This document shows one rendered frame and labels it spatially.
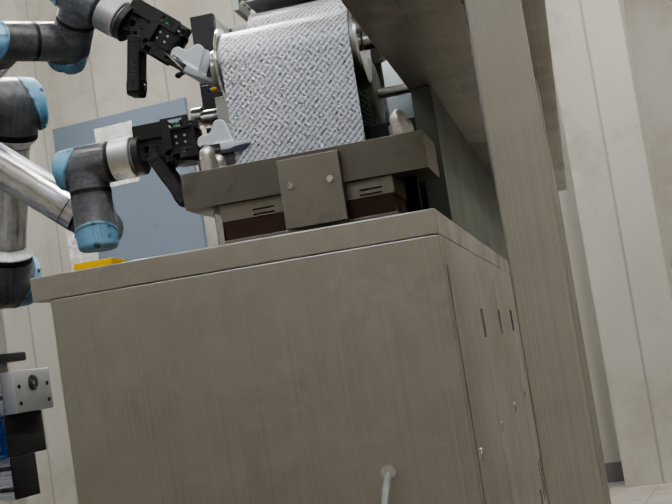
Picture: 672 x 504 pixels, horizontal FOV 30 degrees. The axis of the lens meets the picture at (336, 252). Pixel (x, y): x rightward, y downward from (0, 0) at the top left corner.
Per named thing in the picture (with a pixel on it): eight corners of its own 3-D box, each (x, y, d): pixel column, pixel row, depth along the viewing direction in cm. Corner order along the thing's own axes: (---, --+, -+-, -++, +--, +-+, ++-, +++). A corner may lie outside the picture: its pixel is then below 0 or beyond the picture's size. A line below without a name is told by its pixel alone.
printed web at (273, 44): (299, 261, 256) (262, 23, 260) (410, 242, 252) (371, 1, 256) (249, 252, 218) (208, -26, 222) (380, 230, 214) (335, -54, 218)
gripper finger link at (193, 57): (220, 55, 223) (179, 32, 225) (203, 84, 223) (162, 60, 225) (225, 59, 226) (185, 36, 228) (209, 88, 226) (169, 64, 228)
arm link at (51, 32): (23, 54, 240) (33, 5, 233) (78, 54, 246) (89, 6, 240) (36, 78, 235) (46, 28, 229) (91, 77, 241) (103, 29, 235)
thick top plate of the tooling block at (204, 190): (213, 218, 216) (208, 184, 216) (440, 178, 209) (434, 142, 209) (185, 211, 200) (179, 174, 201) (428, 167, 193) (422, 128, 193)
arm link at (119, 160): (109, 178, 220) (126, 183, 228) (134, 173, 219) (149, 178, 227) (104, 137, 221) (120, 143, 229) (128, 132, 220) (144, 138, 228)
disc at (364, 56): (373, 89, 229) (361, 12, 231) (376, 89, 229) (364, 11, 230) (359, 74, 215) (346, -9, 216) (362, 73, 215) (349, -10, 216)
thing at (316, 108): (240, 188, 220) (225, 86, 221) (369, 164, 215) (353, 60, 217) (239, 187, 219) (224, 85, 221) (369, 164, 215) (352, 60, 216)
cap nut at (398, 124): (391, 140, 200) (386, 113, 200) (413, 136, 199) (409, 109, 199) (387, 137, 196) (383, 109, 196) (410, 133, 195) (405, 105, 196)
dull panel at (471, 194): (507, 269, 433) (496, 202, 435) (517, 268, 432) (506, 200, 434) (431, 224, 214) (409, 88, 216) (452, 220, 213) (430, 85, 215)
